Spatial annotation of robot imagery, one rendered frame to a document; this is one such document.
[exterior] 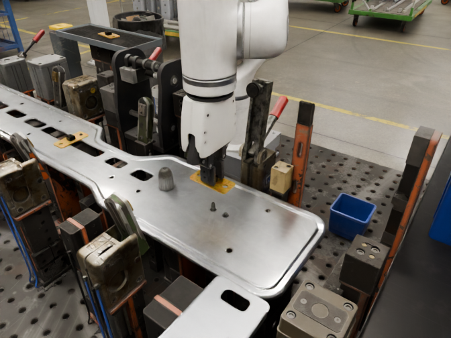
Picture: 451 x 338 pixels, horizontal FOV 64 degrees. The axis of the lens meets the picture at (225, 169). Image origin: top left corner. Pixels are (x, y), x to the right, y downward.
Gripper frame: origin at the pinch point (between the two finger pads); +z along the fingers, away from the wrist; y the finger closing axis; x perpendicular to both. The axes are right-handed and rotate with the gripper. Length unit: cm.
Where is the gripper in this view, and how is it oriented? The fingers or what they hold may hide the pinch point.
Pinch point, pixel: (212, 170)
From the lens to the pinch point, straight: 66.4
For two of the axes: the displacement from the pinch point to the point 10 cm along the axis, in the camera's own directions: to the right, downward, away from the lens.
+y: -5.9, 4.5, -6.7
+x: 8.1, 3.3, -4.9
